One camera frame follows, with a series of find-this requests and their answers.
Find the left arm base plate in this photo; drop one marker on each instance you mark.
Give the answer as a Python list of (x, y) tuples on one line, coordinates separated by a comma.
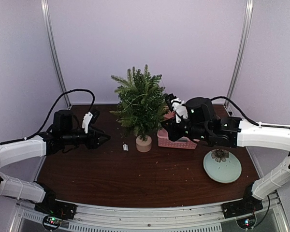
[(56, 208)]

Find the thin wire string lights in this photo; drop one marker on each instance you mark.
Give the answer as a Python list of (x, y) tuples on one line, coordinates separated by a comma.
[(143, 95)]

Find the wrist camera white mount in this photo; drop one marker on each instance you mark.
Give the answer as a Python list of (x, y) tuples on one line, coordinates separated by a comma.
[(89, 118), (177, 106)]

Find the pink plastic basket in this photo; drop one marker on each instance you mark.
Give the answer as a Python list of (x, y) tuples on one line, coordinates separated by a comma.
[(182, 143)]

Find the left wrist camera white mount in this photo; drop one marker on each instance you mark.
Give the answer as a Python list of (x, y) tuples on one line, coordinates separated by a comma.
[(89, 118)]

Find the small white battery box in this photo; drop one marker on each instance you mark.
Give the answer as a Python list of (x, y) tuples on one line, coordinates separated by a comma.
[(125, 147)]

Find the right green circuit board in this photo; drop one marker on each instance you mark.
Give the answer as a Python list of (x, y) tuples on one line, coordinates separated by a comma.
[(246, 222)]

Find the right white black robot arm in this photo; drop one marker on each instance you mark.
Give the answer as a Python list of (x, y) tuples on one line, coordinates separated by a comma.
[(196, 119)]

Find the pale green flower plate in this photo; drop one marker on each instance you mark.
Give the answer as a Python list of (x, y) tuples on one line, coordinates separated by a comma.
[(222, 166)]

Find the left green circuit board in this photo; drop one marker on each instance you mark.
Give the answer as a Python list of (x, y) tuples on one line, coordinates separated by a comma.
[(51, 222)]

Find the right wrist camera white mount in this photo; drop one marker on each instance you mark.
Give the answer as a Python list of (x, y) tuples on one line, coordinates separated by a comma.
[(177, 106)]

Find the right aluminium frame post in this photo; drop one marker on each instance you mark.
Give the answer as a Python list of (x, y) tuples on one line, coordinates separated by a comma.
[(242, 45)]

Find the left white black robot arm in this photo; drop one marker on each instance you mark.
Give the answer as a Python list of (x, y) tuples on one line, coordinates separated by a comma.
[(66, 130)]

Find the small green christmas tree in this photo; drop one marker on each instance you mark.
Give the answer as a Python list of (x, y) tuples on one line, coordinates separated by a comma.
[(144, 123)]

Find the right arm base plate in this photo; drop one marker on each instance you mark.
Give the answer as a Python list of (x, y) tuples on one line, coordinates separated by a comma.
[(241, 207)]

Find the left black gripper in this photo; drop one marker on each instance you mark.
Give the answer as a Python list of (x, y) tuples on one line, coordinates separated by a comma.
[(94, 143)]

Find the green circuit board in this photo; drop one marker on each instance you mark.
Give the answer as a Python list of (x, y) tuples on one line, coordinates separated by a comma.
[(51, 222), (246, 222)]

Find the round wooden tree base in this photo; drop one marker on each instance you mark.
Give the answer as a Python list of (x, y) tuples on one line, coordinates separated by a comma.
[(144, 145)]

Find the left aluminium frame post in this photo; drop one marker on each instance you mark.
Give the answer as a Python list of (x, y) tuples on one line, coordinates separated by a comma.
[(51, 40)]

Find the aluminium frame post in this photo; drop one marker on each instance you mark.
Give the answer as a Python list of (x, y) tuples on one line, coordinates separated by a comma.
[(51, 40), (242, 45)]

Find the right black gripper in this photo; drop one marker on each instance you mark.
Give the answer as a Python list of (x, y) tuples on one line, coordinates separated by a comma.
[(173, 135)]

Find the front aluminium rail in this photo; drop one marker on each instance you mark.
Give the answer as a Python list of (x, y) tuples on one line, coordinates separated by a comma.
[(198, 218)]

